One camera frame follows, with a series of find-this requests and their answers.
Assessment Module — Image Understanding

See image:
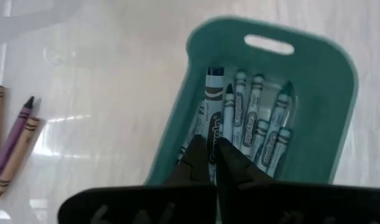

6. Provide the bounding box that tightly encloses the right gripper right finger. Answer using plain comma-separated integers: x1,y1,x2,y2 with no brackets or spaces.
216,137,380,224

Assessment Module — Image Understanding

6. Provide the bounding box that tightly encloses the purple crayon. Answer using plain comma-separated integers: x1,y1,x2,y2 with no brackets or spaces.
0,95,35,180

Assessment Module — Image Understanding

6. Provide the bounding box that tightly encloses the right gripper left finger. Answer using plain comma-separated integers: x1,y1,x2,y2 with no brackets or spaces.
57,134,218,224

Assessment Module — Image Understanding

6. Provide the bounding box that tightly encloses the teal plastic bin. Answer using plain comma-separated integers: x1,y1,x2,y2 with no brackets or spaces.
144,16,360,187

